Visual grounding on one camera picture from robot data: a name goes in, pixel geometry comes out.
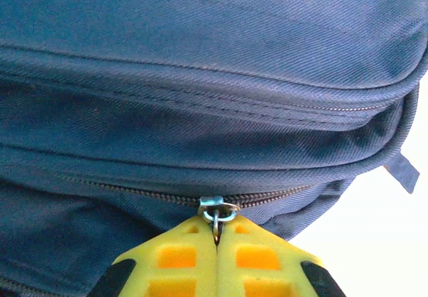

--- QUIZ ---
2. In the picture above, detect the navy blue student backpack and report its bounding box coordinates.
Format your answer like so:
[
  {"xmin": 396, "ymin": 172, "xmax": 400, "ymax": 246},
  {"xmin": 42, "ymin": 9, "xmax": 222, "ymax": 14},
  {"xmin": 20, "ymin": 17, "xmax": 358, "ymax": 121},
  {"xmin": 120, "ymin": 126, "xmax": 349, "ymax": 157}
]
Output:
[{"xmin": 0, "ymin": 0, "xmax": 428, "ymax": 297}]

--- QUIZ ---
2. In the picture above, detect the metal zipper pull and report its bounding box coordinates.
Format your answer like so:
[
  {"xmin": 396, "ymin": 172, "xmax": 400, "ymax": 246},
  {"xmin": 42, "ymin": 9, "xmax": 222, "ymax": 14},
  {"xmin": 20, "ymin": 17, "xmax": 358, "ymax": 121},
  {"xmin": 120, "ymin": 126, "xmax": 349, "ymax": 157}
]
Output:
[{"xmin": 198, "ymin": 195, "xmax": 241, "ymax": 244}]

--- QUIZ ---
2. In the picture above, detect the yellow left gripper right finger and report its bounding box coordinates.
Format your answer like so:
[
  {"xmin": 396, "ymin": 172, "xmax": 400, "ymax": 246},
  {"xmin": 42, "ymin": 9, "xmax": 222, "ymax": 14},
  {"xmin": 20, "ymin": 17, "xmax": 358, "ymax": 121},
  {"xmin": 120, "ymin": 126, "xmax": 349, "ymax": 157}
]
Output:
[{"xmin": 216, "ymin": 215, "xmax": 347, "ymax": 297}]

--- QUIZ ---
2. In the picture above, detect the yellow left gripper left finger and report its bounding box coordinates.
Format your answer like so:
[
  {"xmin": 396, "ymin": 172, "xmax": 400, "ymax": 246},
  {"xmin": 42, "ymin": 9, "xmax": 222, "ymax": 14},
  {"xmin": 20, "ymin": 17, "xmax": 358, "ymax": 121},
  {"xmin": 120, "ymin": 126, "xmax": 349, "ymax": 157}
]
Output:
[{"xmin": 90, "ymin": 215, "xmax": 219, "ymax": 297}]

